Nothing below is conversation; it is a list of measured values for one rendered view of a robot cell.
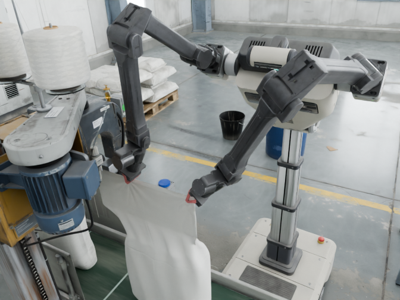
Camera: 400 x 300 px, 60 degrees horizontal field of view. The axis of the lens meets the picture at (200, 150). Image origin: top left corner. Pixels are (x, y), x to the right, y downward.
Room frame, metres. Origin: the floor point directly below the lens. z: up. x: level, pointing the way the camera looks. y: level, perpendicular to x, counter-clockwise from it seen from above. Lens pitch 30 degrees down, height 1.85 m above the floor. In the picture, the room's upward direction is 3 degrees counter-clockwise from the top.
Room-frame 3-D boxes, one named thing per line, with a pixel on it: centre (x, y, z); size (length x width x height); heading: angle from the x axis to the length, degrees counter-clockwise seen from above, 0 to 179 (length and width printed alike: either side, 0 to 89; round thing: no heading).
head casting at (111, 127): (1.37, 0.52, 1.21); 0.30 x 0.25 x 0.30; 60
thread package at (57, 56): (1.04, 0.41, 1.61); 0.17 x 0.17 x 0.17
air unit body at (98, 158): (1.19, 0.41, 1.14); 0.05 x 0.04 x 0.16; 150
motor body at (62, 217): (0.91, 0.47, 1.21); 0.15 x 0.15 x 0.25
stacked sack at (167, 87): (4.67, 0.59, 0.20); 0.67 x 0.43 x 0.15; 150
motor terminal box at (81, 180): (0.90, 0.37, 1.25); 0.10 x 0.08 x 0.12; 175
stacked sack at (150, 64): (4.79, 0.78, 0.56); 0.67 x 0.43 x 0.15; 60
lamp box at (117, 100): (1.44, 0.35, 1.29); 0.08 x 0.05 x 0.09; 60
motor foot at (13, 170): (0.92, 0.56, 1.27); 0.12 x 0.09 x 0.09; 150
